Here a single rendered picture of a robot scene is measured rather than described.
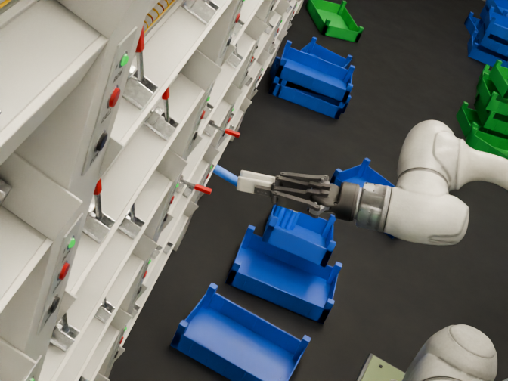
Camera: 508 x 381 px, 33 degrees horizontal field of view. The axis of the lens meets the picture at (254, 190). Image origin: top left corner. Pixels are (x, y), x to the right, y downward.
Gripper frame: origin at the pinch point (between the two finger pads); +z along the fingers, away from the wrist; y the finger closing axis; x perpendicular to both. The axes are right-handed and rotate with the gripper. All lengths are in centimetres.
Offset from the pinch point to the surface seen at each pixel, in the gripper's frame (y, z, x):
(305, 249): -59, -8, 55
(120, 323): 20.6, 20.3, 24.9
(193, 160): -17.5, 17.2, 8.1
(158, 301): -27, 26, 58
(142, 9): 83, -2, -64
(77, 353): 48, 18, 8
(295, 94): -167, 13, 58
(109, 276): 50, 12, -10
